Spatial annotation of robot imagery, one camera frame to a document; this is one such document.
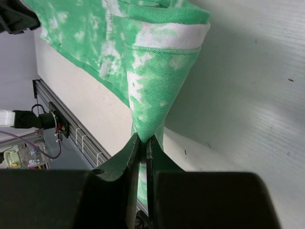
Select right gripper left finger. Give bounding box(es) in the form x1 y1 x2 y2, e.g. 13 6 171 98
93 134 141 229

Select aluminium rail frame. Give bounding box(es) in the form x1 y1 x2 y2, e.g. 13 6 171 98
32 79 153 229

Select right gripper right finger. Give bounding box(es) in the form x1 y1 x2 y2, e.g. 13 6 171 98
146 136 185 229

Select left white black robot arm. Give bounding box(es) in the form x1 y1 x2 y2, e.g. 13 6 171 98
0 0 58 130

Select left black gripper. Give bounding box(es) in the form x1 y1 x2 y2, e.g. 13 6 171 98
0 0 41 35

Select cluttered white background object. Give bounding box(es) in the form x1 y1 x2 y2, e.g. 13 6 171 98
0 144 51 169

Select green white tie-dye trousers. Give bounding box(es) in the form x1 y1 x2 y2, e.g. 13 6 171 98
30 0 212 207

